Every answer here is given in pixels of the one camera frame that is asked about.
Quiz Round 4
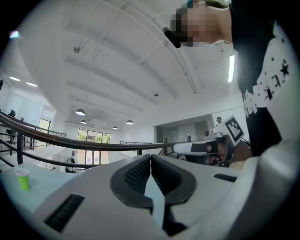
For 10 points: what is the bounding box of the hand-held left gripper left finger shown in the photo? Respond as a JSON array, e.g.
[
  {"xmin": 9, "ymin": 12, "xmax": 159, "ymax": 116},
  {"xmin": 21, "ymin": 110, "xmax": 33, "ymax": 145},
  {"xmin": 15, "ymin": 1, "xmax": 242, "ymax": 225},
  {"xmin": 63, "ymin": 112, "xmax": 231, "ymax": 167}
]
[{"xmin": 33, "ymin": 153, "xmax": 171, "ymax": 240}]

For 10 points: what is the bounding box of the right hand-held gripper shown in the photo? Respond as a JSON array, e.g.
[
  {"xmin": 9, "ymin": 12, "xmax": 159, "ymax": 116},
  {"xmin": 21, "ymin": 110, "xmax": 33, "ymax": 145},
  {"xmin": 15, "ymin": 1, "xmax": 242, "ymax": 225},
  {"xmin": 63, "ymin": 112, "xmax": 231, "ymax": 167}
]
[{"xmin": 172, "ymin": 114, "xmax": 245, "ymax": 168}]

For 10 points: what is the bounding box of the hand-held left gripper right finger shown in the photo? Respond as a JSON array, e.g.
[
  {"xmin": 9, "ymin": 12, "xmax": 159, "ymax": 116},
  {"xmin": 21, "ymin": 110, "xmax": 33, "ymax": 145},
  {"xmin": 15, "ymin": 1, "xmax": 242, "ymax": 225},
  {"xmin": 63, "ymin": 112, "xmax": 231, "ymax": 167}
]
[{"xmin": 151, "ymin": 153, "xmax": 253, "ymax": 240}]

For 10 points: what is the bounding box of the green cup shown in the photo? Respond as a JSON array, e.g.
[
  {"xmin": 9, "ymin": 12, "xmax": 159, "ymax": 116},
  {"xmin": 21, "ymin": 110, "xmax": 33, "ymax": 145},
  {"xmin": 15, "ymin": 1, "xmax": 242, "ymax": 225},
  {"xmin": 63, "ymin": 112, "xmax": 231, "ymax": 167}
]
[{"xmin": 15, "ymin": 168, "xmax": 31, "ymax": 191}]

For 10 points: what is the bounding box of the person's right forearm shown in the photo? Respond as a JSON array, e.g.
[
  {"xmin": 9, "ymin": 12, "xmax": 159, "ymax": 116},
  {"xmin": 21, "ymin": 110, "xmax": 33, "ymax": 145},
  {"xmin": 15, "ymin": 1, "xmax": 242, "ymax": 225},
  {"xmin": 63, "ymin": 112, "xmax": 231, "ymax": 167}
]
[{"xmin": 229, "ymin": 142, "xmax": 253, "ymax": 169}]

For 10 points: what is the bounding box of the black metal railing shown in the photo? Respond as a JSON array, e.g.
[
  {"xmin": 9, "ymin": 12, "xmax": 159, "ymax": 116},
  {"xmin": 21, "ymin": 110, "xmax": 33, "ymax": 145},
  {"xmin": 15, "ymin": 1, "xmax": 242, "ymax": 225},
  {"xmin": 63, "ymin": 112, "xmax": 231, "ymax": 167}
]
[{"xmin": 0, "ymin": 112, "xmax": 175, "ymax": 173}]

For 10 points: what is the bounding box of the large glass window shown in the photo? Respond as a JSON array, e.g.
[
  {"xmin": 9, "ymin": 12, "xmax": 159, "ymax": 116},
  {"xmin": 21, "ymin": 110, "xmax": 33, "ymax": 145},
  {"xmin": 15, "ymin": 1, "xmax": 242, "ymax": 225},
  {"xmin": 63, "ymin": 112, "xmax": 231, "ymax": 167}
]
[{"xmin": 76, "ymin": 128, "xmax": 111, "ymax": 165}]

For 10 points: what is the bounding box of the black and white shirt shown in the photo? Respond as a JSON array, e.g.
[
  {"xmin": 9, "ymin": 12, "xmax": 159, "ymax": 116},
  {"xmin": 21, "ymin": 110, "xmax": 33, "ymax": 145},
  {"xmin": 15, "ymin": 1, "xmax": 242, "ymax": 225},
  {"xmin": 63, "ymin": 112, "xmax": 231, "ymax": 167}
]
[{"xmin": 231, "ymin": 0, "xmax": 300, "ymax": 158}]

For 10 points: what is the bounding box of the long ceiling light panel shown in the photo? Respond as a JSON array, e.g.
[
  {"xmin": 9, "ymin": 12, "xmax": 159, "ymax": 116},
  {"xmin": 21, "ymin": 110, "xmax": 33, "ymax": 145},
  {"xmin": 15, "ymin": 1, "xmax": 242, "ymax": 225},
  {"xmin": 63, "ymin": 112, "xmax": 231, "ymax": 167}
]
[{"xmin": 228, "ymin": 55, "xmax": 235, "ymax": 83}]

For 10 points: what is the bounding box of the person's head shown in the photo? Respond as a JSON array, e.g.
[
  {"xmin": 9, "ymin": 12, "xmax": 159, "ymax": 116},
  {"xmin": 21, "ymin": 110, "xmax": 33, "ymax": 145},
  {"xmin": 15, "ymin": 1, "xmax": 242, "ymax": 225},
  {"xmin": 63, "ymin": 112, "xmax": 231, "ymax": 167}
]
[{"xmin": 170, "ymin": 0, "xmax": 234, "ymax": 47}]

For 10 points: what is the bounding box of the black head-worn camera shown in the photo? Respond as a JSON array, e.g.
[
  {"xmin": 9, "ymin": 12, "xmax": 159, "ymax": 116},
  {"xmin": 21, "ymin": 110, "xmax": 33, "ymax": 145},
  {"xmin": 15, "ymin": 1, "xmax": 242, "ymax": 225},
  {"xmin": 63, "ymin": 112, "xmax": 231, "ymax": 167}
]
[{"xmin": 162, "ymin": 27, "xmax": 182, "ymax": 49}]

